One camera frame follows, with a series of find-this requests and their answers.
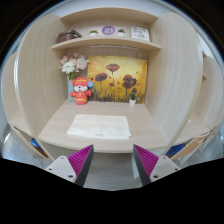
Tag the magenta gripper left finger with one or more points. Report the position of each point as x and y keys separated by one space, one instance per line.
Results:
x=75 y=167

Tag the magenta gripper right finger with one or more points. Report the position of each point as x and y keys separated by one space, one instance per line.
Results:
x=150 y=167

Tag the folded cream towel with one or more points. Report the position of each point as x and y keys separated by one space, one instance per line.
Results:
x=100 y=126

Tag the blue chair right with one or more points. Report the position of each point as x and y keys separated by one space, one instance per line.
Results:
x=174 y=149

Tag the blue chair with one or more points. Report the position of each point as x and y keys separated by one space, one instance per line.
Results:
x=35 y=144
x=174 y=149

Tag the blue chair left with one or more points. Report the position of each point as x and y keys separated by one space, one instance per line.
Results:
x=35 y=144

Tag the small potted plant white pot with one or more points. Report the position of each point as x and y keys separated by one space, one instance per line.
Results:
x=132 y=99

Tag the red plush toy figure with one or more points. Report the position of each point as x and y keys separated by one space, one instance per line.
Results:
x=81 y=90

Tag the light blue vase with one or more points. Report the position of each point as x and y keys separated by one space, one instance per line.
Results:
x=70 y=89

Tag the poppy flower painting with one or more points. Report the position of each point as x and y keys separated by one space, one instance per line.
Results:
x=115 y=77

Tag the wooden desk cubicle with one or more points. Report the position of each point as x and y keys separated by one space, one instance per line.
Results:
x=150 y=69

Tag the pink white flower bouquet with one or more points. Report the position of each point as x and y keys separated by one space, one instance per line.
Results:
x=73 y=65

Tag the white framed card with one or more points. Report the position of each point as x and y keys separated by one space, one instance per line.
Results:
x=140 y=33

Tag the small green plant left shelf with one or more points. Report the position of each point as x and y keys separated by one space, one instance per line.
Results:
x=93 y=33

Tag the small green plant shelf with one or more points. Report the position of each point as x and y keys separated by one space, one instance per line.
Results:
x=120 y=32
x=93 y=33

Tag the small green plant right shelf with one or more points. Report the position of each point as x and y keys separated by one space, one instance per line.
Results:
x=120 y=32

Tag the purple round number sign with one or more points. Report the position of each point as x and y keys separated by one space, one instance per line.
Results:
x=108 y=30

